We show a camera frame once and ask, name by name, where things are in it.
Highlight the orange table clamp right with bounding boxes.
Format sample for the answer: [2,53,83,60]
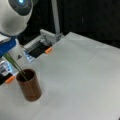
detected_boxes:
[45,47,52,54]

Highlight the aluminium frame rail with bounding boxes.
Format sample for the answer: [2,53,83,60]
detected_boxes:
[19,0,66,61]

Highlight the brown cylindrical vase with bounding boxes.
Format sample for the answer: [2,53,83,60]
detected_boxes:
[16,69,42,102]

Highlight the orange table clamp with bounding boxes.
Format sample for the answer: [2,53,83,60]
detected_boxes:
[5,76,15,84]
[45,47,52,54]

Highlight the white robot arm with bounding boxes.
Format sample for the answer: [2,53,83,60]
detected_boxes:
[0,0,33,42]

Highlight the orange table clamp left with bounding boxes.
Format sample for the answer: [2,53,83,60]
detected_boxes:
[5,76,15,84]

